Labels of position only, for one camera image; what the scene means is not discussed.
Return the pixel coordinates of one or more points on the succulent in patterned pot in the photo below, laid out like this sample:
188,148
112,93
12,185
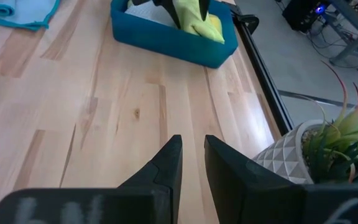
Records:
291,155

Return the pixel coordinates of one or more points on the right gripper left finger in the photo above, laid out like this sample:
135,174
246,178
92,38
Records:
135,205

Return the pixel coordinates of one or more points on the yellow microfiber towel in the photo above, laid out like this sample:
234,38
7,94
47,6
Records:
216,23

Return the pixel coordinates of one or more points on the black device with blue light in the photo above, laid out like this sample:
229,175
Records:
303,14

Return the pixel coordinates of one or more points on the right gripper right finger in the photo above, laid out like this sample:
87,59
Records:
253,199

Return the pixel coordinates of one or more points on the black aluminium table frame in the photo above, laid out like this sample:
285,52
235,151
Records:
266,84

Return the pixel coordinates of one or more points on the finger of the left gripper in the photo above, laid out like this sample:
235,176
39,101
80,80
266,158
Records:
166,7
204,7

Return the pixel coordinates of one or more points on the grey metal stand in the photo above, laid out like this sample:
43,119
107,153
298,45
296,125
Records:
353,31

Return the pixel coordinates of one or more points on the light blue teal-edged towel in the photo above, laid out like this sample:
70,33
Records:
26,12

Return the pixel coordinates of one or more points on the teal plastic bin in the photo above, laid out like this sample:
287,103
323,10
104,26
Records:
166,43

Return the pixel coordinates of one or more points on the lime green microfiber towel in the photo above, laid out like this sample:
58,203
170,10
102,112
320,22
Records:
194,21

